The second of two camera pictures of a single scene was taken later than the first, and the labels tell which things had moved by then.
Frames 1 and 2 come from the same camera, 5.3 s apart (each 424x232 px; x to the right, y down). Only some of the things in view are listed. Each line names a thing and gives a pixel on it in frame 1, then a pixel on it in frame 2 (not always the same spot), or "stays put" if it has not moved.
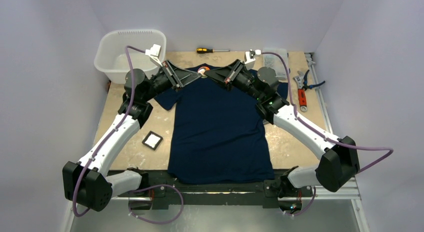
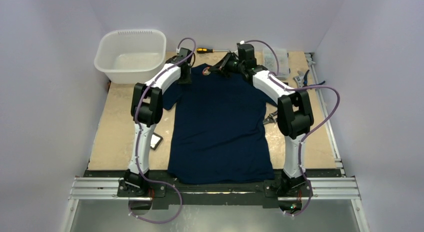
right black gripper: (232, 74) -> (226, 63)
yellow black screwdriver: (207, 50) stays put
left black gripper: (177, 77) -> (187, 80)
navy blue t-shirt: (219, 136) stays put
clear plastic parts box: (275, 61) stays put
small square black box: (152, 140) stays put
